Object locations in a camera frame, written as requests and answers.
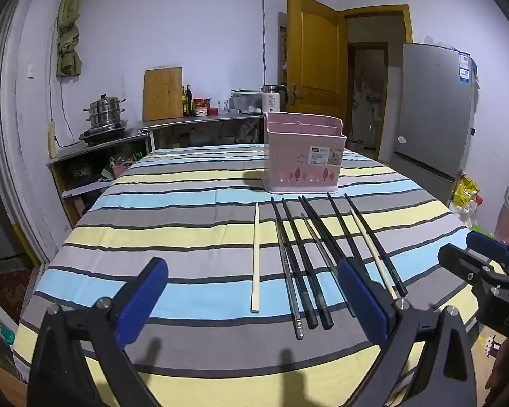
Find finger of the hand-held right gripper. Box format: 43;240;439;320
466;231;509;277
438;243;499;283

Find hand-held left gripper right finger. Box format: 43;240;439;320
338;258;479;407

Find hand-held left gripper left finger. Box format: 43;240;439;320
27;257;169;407

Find light wooden chopstick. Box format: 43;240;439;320
350;209;398;301
250;202;260;313

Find pink plastic utensil basket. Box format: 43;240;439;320
263;111;347;192

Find yellow plastic bag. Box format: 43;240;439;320
450;174;483;209

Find striped tablecloth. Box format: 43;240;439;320
15;144;509;407

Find pink woven shelf basket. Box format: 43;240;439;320
110;159;137;179

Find dark patterned rug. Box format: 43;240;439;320
0;263;35;328

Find black shelf appliance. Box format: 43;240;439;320
70;165;99;184

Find grey refrigerator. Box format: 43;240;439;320
377;42;478;207

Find low steel-topped shelf unit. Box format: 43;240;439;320
46;129;153;230

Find gas stove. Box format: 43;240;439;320
79;121;128;145

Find steel counter table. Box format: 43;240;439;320
138;110;266;151

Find steel steamer pot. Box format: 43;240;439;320
84;94;126;129

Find plastic bags on refrigerator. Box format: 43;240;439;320
416;34;480;78

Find wooden cutting board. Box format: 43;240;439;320
142;66;184;122

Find white electric kettle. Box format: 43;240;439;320
261;85;288;115

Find clear plastic storage container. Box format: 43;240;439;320
230;90;264;113

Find yellow wooden door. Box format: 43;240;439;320
286;0;348;134

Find green curtain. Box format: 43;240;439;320
56;0;90;78

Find yellow door frame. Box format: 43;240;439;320
343;5;413;153

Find wall hanging picture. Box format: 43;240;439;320
279;25;289;90

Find black wall cable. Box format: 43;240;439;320
261;0;267;88

